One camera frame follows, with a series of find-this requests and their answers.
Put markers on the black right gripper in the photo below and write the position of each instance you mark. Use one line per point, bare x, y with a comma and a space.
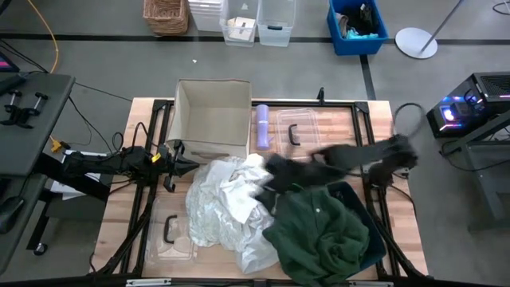
295, 171

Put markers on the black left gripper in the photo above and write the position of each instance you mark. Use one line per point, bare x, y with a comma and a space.
175, 159

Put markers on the white cloth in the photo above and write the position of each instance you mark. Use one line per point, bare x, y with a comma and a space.
223, 207

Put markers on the dark green garment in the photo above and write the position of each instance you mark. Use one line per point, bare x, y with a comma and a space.
318, 239

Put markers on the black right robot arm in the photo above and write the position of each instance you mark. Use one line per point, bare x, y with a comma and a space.
398, 153

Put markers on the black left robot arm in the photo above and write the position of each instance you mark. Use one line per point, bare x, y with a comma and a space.
119, 161

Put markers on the black clothes in crate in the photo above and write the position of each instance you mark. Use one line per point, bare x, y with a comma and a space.
360, 18

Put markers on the purple spray bottle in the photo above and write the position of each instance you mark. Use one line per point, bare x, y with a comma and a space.
263, 127

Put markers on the beige fabric storage box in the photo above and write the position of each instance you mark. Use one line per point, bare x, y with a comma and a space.
211, 115

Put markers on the small black table clamp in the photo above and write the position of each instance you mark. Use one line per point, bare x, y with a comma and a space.
320, 95

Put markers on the dark blue plastic bin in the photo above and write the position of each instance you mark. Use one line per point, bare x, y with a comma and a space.
374, 243

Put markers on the clear plastic storage bin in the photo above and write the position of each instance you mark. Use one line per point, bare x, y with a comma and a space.
225, 36
275, 38

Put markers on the bright blue plastic crate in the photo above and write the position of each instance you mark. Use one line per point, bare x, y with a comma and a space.
358, 47

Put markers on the cardboard pieces in bin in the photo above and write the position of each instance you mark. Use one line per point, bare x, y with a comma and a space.
241, 28

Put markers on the wicker basket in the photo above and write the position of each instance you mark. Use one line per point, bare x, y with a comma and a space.
166, 16

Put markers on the teal cloth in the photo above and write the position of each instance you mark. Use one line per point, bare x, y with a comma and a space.
360, 35

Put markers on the white stacked plastic bins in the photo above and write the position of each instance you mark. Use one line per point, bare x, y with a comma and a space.
205, 16

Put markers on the grey side desk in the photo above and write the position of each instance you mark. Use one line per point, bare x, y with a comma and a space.
28, 143

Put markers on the black caster wheel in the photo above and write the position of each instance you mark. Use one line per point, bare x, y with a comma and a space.
40, 249

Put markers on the white round stand with pole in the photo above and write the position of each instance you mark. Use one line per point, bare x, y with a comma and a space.
414, 42

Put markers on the black computer tower with lights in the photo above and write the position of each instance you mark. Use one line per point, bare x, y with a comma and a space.
462, 103

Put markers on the grey metal equipment table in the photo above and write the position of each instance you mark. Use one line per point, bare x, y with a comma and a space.
490, 187

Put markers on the monitor screen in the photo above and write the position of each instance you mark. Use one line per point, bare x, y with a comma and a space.
7, 63

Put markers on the aluminium bracket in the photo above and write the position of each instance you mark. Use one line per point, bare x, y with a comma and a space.
370, 284
147, 282

